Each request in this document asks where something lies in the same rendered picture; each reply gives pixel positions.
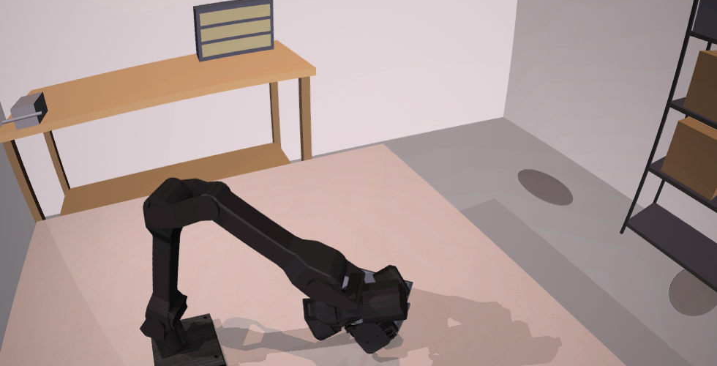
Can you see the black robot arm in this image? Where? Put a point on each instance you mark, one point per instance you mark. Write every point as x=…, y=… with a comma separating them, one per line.
x=312, y=266

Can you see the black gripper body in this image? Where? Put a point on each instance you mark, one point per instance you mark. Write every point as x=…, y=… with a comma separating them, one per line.
x=322, y=331

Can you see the grey sloped panel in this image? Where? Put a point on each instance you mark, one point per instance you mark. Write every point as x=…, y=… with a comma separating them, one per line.
x=370, y=279

